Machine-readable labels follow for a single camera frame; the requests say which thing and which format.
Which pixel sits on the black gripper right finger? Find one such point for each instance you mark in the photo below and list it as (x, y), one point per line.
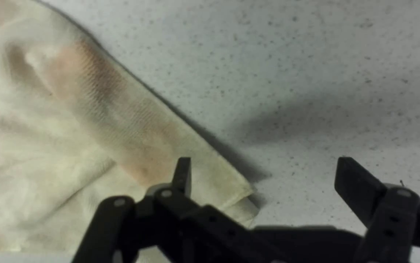
(390, 212)

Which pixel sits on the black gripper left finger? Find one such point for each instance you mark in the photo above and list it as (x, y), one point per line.
(166, 218)

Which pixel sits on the beige stained cloth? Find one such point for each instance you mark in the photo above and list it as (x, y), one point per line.
(77, 127)

